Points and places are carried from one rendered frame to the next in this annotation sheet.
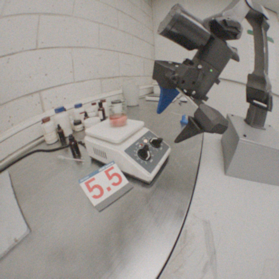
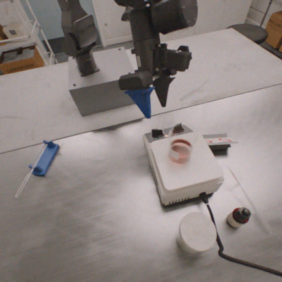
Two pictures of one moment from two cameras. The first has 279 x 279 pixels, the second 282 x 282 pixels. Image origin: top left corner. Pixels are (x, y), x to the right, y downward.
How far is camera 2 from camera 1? 0.54 m
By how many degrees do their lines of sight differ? 88
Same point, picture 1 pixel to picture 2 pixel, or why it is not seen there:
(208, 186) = (157, 107)
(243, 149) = not seen: hidden behind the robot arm
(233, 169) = not seen: hidden behind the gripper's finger
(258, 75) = (86, 17)
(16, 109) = not seen: outside the picture
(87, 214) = (234, 136)
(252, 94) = (87, 43)
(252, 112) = (91, 59)
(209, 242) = (189, 94)
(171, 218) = (192, 111)
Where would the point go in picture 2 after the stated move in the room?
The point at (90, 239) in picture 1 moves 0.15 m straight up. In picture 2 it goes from (237, 124) to (262, 79)
